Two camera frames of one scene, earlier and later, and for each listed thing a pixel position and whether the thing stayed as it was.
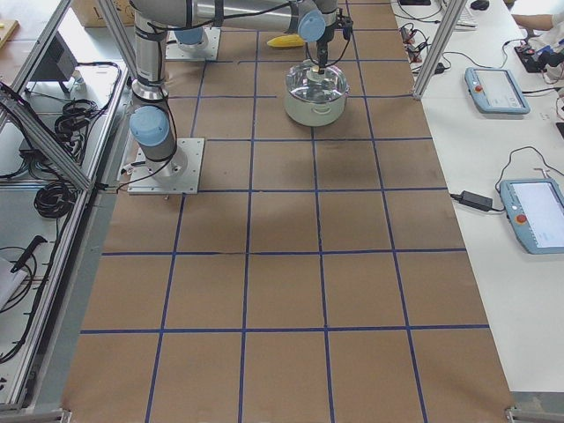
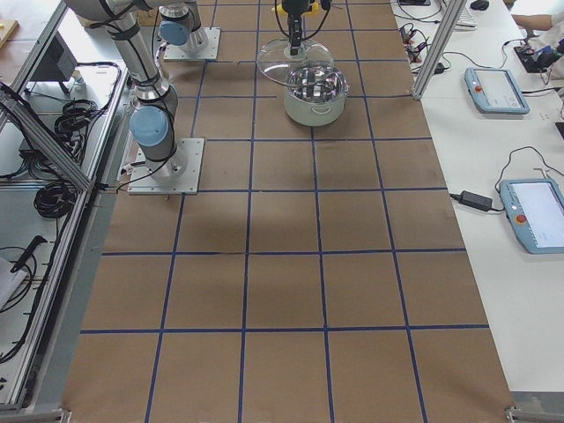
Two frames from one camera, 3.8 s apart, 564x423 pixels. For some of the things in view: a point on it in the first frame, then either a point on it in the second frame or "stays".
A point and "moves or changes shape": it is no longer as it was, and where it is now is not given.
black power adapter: x=474 y=200 stays
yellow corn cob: x=286 y=41 moves or changes shape
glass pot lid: x=305 y=83 to x=313 y=63
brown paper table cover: x=322 y=270 stays
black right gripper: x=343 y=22 to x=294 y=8
